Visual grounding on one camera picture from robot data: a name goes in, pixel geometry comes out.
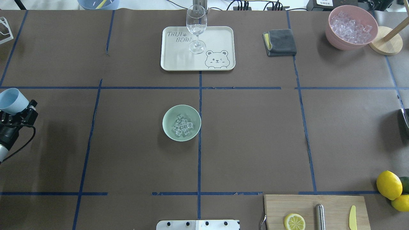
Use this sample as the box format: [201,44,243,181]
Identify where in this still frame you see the clear wine glass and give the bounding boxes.
[186,4,207,54]

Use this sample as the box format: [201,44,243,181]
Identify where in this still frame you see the wooden cup stand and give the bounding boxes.
[369,17,409,56]

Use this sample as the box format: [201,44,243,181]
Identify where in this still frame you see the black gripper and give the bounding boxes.
[0,100,38,150]

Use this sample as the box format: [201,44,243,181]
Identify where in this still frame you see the metal ice scoop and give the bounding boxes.
[400,109,409,133]

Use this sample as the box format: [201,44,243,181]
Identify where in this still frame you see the green ceramic bowl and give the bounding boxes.
[162,104,201,142]

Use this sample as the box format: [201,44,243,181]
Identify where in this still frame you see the light blue plastic cup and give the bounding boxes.
[0,88,29,115]

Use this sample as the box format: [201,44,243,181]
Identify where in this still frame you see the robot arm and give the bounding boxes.
[0,100,38,163]

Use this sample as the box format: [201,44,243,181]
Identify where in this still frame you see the lemon half slice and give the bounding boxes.
[283,213,306,230]

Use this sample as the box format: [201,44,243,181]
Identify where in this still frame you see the whole yellow lemon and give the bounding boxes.
[376,170,403,201]

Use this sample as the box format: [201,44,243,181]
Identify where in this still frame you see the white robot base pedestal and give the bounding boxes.
[156,219,241,230]

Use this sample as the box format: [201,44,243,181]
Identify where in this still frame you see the green lime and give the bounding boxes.
[399,176,409,195]

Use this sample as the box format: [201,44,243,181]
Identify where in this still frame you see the cream bear serving tray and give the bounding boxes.
[160,26,236,71]

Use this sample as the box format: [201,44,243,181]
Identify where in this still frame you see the white wire cup rack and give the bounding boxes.
[0,17,14,44]

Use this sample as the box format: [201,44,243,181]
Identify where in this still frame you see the blue bowl with fork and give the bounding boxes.
[77,0,120,10]

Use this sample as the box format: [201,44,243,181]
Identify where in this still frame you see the ice cubes in green bowl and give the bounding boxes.
[172,114,195,137]

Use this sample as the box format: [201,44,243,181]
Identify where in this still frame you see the pink bowl with ice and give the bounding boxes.
[325,5,378,50]

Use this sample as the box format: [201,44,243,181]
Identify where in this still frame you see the yellow plastic knife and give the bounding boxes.
[349,205,357,230]

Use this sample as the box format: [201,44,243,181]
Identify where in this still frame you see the wooden cutting board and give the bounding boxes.
[264,195,371,230]

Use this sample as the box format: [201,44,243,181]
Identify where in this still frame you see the grey folded cloth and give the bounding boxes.
[262,29,297,57]

